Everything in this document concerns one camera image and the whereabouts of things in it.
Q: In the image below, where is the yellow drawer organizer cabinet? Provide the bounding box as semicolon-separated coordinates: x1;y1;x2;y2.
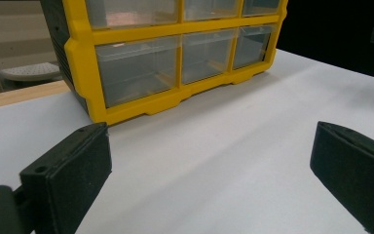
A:
39;0;289;126

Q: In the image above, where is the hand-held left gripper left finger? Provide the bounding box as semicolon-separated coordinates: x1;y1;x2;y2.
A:
19;122;113;234

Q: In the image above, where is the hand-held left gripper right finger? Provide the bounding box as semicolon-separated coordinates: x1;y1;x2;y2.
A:
310;121;374;234

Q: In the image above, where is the white perforated stool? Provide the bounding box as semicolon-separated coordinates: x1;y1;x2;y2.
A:
0;61;62;83

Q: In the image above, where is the clear plastic drawer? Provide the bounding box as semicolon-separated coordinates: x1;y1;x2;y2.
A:
183;0;243;22
242;0;281;18
94;35;180;109
85;0;179;30
232;23;274;70
181;28;237;86

